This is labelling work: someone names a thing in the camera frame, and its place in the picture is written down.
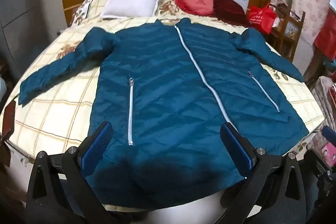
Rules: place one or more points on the white pillow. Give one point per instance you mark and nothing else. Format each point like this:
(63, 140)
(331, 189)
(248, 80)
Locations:
(131, 1)

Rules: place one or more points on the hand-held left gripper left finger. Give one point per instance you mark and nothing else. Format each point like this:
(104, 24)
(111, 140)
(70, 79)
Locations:
(97, 144)

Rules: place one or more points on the wooden bedside shelf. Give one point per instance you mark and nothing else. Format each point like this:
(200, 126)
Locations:
(288, 29)

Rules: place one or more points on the teal down jacket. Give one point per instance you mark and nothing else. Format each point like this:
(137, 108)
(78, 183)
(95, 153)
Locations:
(168, 98)

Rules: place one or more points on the grey wardrobe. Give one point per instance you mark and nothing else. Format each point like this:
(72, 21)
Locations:
(23, 3)

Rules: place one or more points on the bed with floral checked sheet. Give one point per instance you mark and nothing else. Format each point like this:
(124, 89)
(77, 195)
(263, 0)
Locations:
(52, 113)

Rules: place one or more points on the dark red velvet cushion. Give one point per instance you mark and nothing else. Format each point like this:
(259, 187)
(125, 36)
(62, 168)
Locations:
(231, 11)

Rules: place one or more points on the red cloth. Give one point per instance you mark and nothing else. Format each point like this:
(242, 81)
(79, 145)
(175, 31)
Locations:
(325, 40)

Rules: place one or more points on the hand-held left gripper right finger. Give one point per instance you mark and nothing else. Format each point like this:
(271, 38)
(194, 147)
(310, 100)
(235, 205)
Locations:
(236, 146)

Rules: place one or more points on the red shopping bag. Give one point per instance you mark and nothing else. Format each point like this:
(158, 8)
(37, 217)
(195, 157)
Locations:
(262, 16)

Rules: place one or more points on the red heart-shaped cushion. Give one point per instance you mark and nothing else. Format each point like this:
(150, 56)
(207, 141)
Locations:
(195, 1)

